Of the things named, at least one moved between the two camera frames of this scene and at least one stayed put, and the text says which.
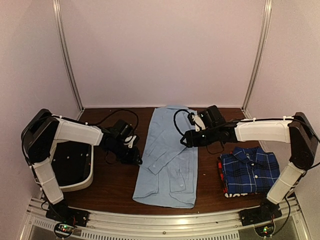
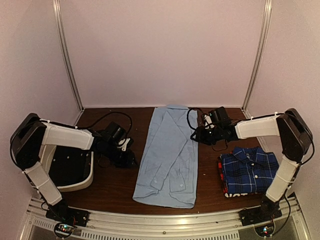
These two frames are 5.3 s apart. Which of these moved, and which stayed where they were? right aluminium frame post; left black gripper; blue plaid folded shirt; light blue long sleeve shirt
Moved: left black gripper
Stayed: right aluminium frame post; light blue long sleeve shirt; blue plaid folded shirt
